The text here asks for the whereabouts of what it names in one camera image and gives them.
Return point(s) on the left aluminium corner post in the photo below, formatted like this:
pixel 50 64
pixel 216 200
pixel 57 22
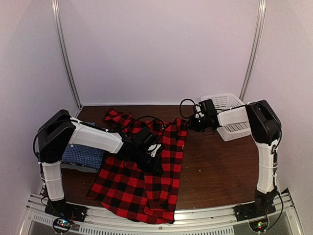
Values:
pixel 64 54

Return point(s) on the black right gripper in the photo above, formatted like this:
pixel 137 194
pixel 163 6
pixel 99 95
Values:
pixel 192 126

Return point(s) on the white plastic basket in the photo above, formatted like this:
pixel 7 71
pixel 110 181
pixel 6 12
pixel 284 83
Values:
pixel 234 123

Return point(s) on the circuit board with leds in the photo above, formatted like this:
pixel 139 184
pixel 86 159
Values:
pixel 61 225
pixel 259 226

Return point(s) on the right circuit board with LEDs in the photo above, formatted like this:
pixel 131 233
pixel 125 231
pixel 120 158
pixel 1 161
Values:
pixel 259 226

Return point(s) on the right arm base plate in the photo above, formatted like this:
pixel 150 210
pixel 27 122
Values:
pixel 249 211

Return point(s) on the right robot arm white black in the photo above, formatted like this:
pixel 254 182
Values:
pixel 266 131

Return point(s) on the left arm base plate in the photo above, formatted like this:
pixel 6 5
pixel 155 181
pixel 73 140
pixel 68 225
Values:
pixel 71 212

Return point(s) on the red black plaid shirt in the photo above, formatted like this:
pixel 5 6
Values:
pixel 122 188

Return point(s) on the blue checked folded shirt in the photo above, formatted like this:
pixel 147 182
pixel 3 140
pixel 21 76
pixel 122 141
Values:
pixel 84 156

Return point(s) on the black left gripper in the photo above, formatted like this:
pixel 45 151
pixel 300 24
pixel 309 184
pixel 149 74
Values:
pixel 154 166

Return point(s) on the aluminium corner post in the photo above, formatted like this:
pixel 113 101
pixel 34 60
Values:
pixel 259 26
pixel 64 54

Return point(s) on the right aluminium corner post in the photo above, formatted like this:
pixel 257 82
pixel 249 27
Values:
pixel 259 26

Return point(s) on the left circuit board with LEDs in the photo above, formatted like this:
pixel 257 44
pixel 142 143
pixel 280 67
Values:
pixel 61 225

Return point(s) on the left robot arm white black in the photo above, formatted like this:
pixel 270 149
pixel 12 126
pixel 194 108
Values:
pixel 62 129

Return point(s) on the grey folded shirt underneath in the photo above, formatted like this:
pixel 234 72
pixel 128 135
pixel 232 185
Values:
pixel 80 168

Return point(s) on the front aluminium frame rail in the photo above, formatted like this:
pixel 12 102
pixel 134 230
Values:
pixel 277 216

